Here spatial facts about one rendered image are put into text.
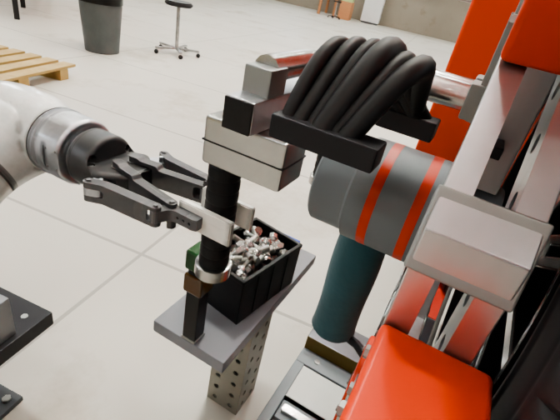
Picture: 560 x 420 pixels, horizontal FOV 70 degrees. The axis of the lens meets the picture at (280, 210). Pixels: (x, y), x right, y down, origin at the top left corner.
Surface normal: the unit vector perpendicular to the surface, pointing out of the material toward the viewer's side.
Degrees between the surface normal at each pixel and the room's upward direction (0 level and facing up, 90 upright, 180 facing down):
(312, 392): 0
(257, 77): 90
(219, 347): 0
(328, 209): 109
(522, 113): 90
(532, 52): 125
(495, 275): 90
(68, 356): 0
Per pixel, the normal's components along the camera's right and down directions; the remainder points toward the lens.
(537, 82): -0.47, 0.37
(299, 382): 0.18, -0.85
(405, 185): -0.23, -0.28
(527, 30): -0.49, 0.79
